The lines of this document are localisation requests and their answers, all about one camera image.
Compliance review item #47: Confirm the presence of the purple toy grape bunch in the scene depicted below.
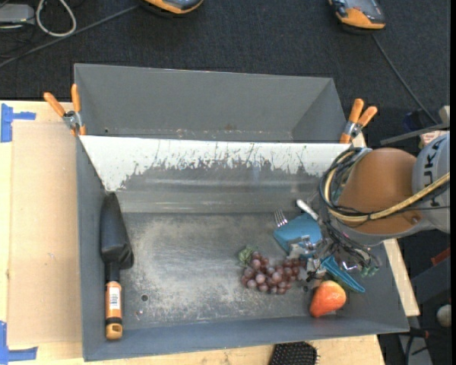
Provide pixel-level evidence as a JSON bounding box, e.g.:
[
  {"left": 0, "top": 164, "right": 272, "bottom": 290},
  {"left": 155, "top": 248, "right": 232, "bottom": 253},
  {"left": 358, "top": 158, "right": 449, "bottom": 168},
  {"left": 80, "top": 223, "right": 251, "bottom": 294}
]
[{"left": 238, "top": 245, "right": 309, "bottom": 296}]

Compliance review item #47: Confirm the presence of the orange-red toy strawberry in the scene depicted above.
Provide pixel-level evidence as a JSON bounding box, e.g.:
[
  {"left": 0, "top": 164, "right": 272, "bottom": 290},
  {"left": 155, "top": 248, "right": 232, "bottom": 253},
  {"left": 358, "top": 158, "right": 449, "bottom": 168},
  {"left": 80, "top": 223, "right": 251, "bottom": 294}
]
[{"left": 308, "top": 279, "right": 348, "bottom": 319}]

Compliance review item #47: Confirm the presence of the black hairbrush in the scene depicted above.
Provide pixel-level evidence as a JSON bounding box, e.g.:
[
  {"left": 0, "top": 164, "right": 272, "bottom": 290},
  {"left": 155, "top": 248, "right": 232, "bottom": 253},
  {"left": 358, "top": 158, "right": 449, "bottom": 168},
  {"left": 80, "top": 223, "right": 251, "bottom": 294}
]
[{"left": 268, "top": 341, "right": 321, "bottom": 365}]

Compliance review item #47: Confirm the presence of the grey metal bin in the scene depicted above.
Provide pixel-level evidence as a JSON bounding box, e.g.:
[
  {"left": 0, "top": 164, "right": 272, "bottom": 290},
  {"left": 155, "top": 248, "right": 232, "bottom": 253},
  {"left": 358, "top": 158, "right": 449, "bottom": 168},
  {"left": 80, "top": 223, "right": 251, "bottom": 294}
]
[{"left": 72, "top": 62, "right": 411, "bottom": 363}]

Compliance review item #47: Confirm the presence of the brown cardboard board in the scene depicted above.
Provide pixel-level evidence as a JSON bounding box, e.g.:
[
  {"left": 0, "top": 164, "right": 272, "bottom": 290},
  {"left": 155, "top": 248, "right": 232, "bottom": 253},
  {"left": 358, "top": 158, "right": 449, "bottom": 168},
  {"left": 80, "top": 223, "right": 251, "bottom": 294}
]
[{"left": 6, "top": 119, "right": 85, "bottom": 351}]

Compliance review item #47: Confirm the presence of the white plastic handle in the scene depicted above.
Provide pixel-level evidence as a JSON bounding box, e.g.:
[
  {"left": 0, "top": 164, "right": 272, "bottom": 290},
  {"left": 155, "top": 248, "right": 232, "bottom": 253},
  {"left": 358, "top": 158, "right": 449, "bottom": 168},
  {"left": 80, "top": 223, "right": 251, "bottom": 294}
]
[{"left": 296, "top": 198, "right": 321, "bottom": 222}]

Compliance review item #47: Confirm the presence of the black trowel with orange handle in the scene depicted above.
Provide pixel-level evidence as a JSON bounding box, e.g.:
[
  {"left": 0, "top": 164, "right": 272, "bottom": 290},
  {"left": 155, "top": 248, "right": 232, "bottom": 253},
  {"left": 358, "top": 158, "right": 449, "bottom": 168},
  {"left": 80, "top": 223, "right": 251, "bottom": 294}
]
[{"left": 100, "top": 192, "right": 135, "bottom": 341}]

